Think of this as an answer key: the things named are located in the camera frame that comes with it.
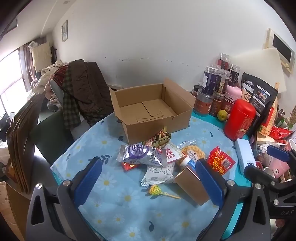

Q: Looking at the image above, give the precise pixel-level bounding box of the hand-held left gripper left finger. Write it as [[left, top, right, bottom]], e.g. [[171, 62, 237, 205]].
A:
[[26, 158, 103, 241]]

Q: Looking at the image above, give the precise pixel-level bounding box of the cream hanging cloth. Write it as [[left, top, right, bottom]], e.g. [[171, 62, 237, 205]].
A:
[[31, 43, 52, 72]]

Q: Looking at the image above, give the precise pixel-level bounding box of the red gold snack packet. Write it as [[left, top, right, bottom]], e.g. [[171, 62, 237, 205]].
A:
[[122, 162, 139, 172]]

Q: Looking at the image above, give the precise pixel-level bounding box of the pile of clothes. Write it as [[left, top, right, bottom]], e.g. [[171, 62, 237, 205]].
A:
[[32, 61, 70, 109]]

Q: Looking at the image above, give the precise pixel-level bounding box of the small wall picture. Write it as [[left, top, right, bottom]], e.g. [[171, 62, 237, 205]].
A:
[[61, 20, 68, 42]]

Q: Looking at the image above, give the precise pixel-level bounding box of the small brown cardboard box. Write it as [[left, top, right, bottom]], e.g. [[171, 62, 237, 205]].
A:
[[174, 166, 210, 207]]

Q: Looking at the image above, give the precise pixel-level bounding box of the white patterned snack packet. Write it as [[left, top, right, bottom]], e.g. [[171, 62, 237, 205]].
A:
[[140, 162, 176, 187]]

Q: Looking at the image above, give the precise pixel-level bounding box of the white blue case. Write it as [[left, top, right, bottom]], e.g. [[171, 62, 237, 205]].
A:
[[234, 138, 256, 175]]

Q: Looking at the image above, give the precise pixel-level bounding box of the wood framed chalkboard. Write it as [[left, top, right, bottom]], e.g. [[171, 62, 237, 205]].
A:
[[265, 28, 296, 74]]

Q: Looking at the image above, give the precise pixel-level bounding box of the red white noodle packet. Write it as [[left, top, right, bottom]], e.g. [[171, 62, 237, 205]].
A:
[[165, 142, 185, 164]]

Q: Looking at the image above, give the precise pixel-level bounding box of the pink panda box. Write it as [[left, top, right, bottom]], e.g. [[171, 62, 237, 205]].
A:
[[266, 160, 290, 179]]

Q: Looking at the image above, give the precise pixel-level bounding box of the worn cardboard carton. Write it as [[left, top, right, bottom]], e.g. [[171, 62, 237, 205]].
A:
[[0, 181, 25, 241]]

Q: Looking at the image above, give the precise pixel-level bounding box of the red yellow snack bag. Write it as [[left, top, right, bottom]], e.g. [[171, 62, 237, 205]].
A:
[[207, 146, 236, 175]]

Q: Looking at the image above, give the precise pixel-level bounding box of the yellow waffle packet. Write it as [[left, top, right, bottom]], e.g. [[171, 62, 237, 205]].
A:
[[180, 139, 207, 160]]

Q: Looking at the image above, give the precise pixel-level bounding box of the blue white bottle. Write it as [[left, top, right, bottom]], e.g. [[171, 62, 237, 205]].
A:
[[179, 156, 199, 174]]

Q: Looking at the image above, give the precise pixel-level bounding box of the red foil packet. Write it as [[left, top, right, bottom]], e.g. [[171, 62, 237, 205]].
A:
[[269, 126, 294, 139]]

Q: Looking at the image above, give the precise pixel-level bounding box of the yellow lollipop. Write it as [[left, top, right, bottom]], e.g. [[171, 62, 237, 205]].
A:
[[148, 185, 181, 200]]

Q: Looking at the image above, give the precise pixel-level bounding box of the dark green chair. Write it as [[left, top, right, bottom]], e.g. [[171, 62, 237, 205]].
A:
[[30, 80, 74, 165]]

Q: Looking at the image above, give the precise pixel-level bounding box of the blue floral tablecloth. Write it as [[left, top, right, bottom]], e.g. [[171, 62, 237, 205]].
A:
[[50, 112, 238, 241]]

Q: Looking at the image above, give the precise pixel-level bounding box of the brown jacket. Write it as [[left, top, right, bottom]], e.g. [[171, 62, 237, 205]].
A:
[[67, 60, 115, 127]]

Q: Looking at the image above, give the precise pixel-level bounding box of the cluster of clear jars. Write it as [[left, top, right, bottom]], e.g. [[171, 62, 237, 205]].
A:
[[192, 53, 241, 116]]

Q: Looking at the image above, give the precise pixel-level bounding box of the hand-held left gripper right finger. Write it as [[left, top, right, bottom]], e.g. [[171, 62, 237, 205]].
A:
[[195, 159, 271, 241]]

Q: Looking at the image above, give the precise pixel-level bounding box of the white foam board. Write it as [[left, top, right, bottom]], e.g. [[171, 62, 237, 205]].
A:
[[231, 47, 287, 93]]

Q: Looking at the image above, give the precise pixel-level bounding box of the red canister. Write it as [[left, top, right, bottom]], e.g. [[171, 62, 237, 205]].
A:
[[224, 98, 256, 142]]

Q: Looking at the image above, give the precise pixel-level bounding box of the stack of flattened cardboard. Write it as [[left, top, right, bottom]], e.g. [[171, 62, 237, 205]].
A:
[[6, 94, 47, 194]]

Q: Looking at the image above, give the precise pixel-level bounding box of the teal table cover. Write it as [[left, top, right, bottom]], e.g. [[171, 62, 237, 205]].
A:
[[191, 109, 253, 241]]

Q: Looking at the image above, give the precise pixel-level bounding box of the black printed pouch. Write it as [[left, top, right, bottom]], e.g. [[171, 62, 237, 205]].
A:
[[240, 72, 278, 137]]

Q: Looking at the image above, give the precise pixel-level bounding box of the brown green snack packet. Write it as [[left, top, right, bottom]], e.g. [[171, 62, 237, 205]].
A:
[[144, 126, 172, 149]]

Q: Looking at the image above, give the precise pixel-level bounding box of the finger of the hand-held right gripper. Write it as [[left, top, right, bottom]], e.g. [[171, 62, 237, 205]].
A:
[[245, 164, 281, 186], [267, 145, 296, 166]]

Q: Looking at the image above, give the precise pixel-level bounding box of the silver purple snack packet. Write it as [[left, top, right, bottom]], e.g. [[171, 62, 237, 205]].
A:
[[116, 144, 167, 167]]

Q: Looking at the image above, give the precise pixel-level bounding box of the pink canister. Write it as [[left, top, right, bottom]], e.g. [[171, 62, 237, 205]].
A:
[[222, 85, 242, 118]]

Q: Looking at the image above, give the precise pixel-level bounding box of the window curtain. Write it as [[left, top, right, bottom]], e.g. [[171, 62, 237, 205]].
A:
[[18, 43, 37, 92]]

